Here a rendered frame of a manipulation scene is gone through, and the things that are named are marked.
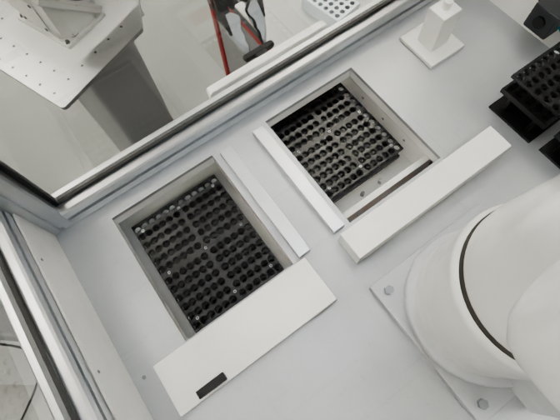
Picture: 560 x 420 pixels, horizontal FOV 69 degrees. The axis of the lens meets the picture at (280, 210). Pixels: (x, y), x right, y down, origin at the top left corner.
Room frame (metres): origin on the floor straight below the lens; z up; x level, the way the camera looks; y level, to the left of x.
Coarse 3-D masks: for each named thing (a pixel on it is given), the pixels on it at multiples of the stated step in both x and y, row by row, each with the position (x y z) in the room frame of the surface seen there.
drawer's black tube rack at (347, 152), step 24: (336, 96) 0.49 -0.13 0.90; (288, 120) 0.44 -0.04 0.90; (312, 120) 0.44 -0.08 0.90; (336, 120) 0.45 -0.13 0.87; (360, 120) 0.45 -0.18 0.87; (288, 144) 0.41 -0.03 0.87; (312, 144) 0.38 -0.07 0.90; (336, 144) 0.40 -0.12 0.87; (360, 144) 0.37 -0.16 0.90; (384, 144) 0.38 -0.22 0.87; (312, 168) 0.33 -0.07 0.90; (336, 168) 0.34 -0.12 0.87; (360, 168) 0.32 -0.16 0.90; (336, 192) 0.28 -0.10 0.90
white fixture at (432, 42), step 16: (448, 0) 0.55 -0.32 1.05; (432, 16) 0.55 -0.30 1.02; (448, 16) 0.53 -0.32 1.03; (416, 32) 0.58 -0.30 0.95; (432, 32) 0.53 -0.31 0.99; (448, 32) 0.54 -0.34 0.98; (416, 48) 0.54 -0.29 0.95; (432, 48) 0.53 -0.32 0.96; (448, 48) 0.53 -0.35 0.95; (432, 64) 0.50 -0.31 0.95
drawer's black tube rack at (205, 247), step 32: (224, 192) 0.32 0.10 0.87; (160, 224) 0.26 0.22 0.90; (192, 224) 0.25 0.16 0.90; (224, 224) 0.24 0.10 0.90; (160, 256) 0.20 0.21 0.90; (192, 256) 0.19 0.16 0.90; (224, 256) 0.19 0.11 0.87; (256, 256) 0.19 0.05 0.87; (192, 288) 0.14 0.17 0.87; (224, 288) 0.13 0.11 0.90; (256, 288) 0.12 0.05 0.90; (192, 320) 0.08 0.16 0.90
